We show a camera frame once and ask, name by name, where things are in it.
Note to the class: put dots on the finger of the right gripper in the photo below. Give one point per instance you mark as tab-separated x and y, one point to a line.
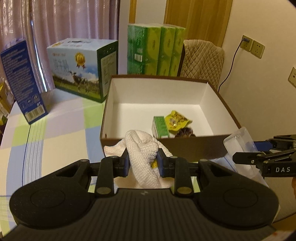
279	143
253	158

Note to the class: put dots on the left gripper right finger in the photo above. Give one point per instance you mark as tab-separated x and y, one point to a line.
177	168

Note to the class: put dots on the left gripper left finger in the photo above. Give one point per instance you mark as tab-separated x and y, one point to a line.
110	168

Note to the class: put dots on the clear plastic case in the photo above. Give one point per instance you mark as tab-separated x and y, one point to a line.
240	141

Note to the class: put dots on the white sock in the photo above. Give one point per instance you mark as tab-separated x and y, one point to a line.
142	149

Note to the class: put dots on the dark velvet scrunchie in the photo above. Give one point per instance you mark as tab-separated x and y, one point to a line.
185	133

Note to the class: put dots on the green medicine box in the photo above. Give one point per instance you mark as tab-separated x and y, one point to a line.
159	127

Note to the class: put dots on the yellow snack packet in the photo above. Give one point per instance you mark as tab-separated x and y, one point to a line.
175	121

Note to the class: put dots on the person's hand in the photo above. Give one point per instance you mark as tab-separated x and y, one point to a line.
294	184

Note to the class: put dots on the checkered tablecloth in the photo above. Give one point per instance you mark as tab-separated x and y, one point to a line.
70	132

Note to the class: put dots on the cow milk carton box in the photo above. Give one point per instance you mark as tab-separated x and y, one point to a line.
84	66

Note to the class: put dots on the quilted beige chair cover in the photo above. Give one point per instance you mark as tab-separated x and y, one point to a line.
202	60

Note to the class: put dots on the green tissue pack stack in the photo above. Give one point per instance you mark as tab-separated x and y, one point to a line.
154	49

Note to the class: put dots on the blue milk carton box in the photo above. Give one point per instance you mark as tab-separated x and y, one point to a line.
20	76

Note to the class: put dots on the pink curtain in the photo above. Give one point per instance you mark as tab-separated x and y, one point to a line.
42	23

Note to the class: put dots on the wall power socket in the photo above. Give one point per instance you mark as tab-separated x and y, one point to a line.
252	46

